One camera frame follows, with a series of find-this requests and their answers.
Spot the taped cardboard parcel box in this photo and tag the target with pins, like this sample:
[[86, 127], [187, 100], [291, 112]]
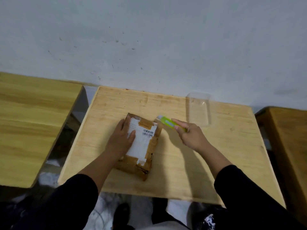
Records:
[[144, 148]]

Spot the person's right thumb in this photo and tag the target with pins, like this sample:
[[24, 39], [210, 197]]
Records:
[[179, 132]]

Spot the clear plastic container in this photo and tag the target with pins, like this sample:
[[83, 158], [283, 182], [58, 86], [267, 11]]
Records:
[[199, 108]]

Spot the person's black shoe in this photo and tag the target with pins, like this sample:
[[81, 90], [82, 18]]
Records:
[[121, 216], [159, 210]]

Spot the person's left thumb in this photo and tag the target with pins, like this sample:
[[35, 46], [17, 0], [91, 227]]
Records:
[[132, 136]]

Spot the person's left hand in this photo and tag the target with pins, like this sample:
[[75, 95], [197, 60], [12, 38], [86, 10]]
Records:
[[118, 141]]

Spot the person's right forearm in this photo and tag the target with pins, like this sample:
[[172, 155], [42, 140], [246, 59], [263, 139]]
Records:
[[242, 194]]

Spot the wooden side table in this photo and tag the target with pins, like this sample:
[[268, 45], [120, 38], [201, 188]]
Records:
[[31, 126], [285, 153]]

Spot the white plastic bag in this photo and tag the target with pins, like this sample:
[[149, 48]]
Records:
[[49, 172]]

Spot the person's right hand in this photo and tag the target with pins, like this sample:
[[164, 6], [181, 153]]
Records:
[[194, 138]]

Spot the green utility knife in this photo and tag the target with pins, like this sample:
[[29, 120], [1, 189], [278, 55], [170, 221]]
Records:
[[166, 121]]

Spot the person's left forearm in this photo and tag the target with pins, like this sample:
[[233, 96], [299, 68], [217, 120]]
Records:
[[79, 186]]

